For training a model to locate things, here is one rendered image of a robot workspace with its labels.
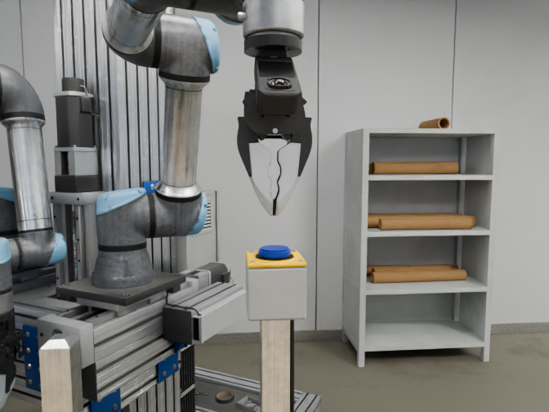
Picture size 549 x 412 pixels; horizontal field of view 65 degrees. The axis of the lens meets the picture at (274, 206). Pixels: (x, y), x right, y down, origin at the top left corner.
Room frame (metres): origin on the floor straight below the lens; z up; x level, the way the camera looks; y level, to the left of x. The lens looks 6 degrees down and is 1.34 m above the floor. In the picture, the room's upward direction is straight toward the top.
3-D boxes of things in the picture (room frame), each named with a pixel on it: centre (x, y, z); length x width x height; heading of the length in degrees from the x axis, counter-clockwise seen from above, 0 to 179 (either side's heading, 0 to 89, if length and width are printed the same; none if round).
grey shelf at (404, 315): (2.99, -0.98, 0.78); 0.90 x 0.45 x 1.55; 95
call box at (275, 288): (0.53, 0.00, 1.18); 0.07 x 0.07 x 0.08; 5
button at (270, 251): (0.53, 0.00, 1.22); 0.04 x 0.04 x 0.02
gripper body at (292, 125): (0.56, 0.00, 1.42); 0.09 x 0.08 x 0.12; 5
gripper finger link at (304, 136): (0.53, -0.02, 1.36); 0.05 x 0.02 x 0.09; 95
